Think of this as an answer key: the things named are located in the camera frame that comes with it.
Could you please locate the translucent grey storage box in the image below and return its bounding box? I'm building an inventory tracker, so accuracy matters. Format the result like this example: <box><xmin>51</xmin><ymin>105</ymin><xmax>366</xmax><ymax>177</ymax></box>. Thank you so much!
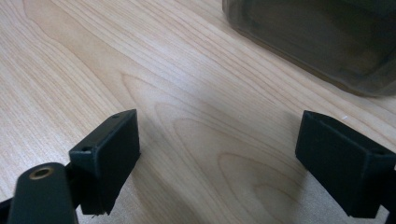
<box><xmin>221</xmin><ymin>0</ymin><xmax>396</xmax><ymax>97</ymax></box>

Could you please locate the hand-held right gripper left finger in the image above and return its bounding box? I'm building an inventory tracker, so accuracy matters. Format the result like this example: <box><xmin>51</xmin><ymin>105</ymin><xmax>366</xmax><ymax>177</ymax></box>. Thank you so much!
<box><xmin>68</xmin><ymin>108</ymin><xmax>141</xmax><ymax>217</ymax></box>

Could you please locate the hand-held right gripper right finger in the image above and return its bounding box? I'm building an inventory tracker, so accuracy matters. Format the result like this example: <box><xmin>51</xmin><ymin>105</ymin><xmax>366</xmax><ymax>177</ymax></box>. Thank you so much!
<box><xmin>294</xmin><ymin>109</ymin><xmax>396</xmax><ymax>218</ymax></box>

